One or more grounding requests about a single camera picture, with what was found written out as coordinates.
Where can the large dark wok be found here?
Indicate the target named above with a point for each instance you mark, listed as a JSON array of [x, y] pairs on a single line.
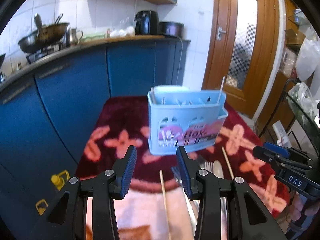
[[45, 36]]

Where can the white chopstick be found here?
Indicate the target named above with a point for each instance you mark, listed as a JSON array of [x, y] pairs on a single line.
[[221, 90]]

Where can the person's right hand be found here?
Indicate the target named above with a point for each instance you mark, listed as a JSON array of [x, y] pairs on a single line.
[[298, 210]]

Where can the wooden chopstick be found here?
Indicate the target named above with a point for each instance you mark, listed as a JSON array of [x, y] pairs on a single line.
[[228, 163], [165, 205]]

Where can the yellow oil bottle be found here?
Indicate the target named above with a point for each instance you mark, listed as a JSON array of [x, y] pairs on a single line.
[[41, 206], [59, 178]]

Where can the black metal rack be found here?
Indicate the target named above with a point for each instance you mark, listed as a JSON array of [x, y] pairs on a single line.
[[307, 127]]

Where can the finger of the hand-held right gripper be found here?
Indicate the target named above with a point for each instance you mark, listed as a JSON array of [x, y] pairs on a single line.
[[262, 153], [275, 148]]

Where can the large white plastic bag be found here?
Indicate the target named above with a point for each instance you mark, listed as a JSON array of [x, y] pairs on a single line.
[[308, 55]]

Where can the metal kettle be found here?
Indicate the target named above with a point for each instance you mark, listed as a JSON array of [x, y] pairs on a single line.
[[73, 36]]

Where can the white plastic bags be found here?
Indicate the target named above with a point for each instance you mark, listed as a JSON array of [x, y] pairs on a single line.
[[123, 31]]

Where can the clear bag of greens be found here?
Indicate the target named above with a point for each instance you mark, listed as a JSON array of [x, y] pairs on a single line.
[[301, 97]]

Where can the light blue utensil box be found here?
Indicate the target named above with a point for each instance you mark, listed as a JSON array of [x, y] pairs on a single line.
[[185, 122]]

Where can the black cooking pot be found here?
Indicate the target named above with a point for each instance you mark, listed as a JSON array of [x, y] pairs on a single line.
[[171, 28]]

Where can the black air fryer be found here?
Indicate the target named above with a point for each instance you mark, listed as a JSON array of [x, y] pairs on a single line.
[[146, 22]]

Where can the gas stove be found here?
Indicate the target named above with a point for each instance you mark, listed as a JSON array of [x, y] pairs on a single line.
[[42, 53]]

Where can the metal knife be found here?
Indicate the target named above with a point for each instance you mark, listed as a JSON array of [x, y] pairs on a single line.
[[175, 174]]

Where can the white plastic spoon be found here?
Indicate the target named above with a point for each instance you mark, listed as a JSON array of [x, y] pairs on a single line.
[[218, 170]]

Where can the wooden door with glass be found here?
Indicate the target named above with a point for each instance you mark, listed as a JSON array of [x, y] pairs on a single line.
[[225, 55]]

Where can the blue kitchen base cabinet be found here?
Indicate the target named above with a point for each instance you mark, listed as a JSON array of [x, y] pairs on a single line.
[[75, 92]]

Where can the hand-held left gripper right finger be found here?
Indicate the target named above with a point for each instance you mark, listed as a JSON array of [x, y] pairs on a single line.
[[184, 177]]

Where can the white plastic fork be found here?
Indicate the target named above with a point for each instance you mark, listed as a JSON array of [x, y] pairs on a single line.
[[209, 168]]

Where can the red floral printed blanket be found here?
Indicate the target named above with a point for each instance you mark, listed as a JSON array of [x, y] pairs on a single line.
[[120, 120]]

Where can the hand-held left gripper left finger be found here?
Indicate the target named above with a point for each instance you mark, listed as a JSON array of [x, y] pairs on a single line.
[[127, 173]]

